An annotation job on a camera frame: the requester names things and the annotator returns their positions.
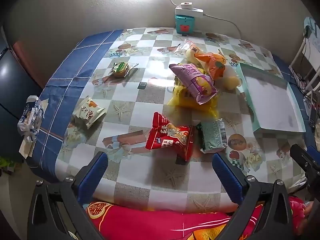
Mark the cream snack packet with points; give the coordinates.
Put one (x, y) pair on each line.
(87, 111)

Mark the green snack packet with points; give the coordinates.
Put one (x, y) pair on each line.
(212, 136)

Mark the yellow plastic bag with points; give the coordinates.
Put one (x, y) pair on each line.
(185, 102)

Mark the purple snack packet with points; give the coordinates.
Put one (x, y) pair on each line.
(197, 83)

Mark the green plant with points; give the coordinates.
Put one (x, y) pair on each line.
(6, 162)

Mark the yellow jelly cup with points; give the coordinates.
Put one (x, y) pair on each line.
(230, 82)

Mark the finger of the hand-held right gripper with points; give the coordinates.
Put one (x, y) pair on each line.
(303, 158)

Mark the white plug red button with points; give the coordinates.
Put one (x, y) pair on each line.
(186, 5)

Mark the crumpled blue white wrapper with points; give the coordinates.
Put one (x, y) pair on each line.
(31, 120)

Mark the red printed blanket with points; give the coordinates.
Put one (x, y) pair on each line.
(155, 217)

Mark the small burger candy packet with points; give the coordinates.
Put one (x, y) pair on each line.
(120, 69)

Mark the white metal rack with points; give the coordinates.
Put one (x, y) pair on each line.
(311, 47)

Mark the teal white cardboard box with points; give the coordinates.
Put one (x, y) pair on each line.
(270, 100)

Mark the orange pumpkin snack packet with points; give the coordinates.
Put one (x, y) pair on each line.
(212, 65)

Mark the dark cabinet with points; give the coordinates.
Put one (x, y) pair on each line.
(12, 80)

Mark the teal cube box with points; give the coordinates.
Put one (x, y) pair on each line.
(184, 23)

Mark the clear bread packet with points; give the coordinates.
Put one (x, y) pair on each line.
(190, 50)

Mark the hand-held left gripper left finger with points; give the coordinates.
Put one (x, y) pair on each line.
(92, 177)

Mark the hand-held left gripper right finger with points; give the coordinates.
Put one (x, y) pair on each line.
(227, 177)

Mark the red snack packet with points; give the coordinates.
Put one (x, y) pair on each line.
(170, 137)

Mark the checked printed tablecloth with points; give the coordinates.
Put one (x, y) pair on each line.
(140, 175)

